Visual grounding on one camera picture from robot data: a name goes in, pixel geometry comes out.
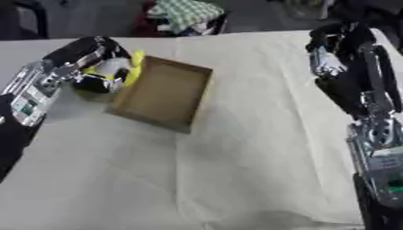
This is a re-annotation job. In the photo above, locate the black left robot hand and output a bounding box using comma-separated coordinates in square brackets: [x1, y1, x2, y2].
[39, 35, 132, 94]

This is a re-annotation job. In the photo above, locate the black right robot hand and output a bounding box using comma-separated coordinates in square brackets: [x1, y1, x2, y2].
[303, 21, 403, 120]

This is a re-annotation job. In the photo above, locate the brown open cardboard box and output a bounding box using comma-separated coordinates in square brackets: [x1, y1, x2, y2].
[103, 55, 214, 135]

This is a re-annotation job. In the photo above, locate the black chair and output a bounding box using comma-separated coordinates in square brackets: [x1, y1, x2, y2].
[0, 0, 50, 41]

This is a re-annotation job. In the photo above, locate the green white checked cloth pile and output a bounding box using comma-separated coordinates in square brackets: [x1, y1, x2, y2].
[137, 0, 230, 38]

